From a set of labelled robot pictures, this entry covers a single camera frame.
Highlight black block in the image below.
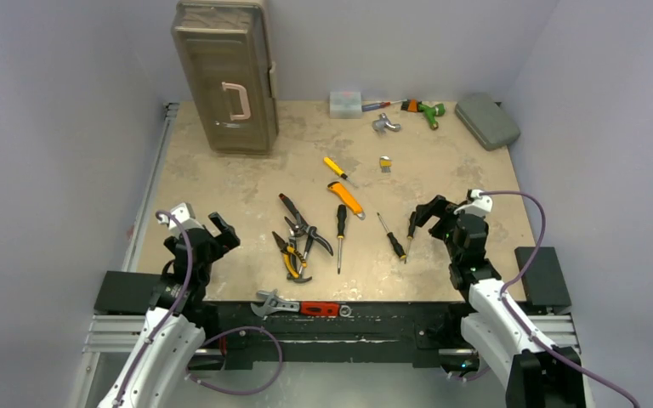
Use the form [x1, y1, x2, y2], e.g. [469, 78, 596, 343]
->
[520, 246, 572, 315]
[94, 271, 160, 315]

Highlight black right side block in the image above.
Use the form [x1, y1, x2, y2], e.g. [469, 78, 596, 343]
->
[520, 246, 572, 315]

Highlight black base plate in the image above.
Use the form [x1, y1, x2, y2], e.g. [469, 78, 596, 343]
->
[207, 302, 479, 375]

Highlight yellow black pliers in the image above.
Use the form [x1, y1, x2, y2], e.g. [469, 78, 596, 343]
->
[272, 231, 308, 283]

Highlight black left side block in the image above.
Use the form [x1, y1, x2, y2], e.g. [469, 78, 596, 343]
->
[94, 271, 160, 315]

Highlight beige translucent plastic toolbox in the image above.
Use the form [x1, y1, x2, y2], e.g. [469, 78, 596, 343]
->
[171, 1, 279, 155]

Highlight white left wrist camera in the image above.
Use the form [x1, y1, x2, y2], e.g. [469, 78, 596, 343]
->
[169, 202, 204, 230]

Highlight black long screwdriver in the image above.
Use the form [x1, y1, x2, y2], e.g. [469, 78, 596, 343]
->
[337, 204, 347, 275]

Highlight yellow handled screwdriver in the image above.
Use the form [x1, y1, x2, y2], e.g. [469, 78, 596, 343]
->
[323, 156, 357, 188]

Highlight silver metal socket fitting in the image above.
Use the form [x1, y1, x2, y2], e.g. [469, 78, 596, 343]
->
[372, 113, 402, 134]

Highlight red handled adjustable wrench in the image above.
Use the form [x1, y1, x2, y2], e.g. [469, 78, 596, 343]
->
[250, 289, 352, 318]

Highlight red blue small screwdriver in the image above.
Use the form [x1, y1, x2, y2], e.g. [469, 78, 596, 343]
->
[361, 99, 405, 112]

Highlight clear small parts box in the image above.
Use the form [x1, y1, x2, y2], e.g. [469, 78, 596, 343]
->
[329, 91, 363, 119]

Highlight small black hammer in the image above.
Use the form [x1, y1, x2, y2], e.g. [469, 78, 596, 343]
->
[285, 236, 312, 284]

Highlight grey plastic case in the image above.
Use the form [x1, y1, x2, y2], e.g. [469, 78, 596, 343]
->
[455, 93, 521, 151]

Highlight orange utility knife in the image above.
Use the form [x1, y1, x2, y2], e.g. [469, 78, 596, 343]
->
[327, 181, 366, 220]

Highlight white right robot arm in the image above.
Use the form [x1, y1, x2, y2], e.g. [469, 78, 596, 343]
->
[410, 190, 587, 407]

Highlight black thin screwdriver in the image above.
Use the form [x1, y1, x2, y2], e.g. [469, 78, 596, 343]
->
[404, 211, 417, 263]

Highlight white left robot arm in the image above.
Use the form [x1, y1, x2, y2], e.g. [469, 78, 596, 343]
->
[99, 203, 241, 407]

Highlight green orange hose nozzle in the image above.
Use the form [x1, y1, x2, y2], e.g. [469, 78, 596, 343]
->
[400, 99, 446, 130]

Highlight black yellow short screwdriver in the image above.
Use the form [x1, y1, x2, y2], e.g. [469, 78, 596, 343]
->
[377, 212, 406, 259]

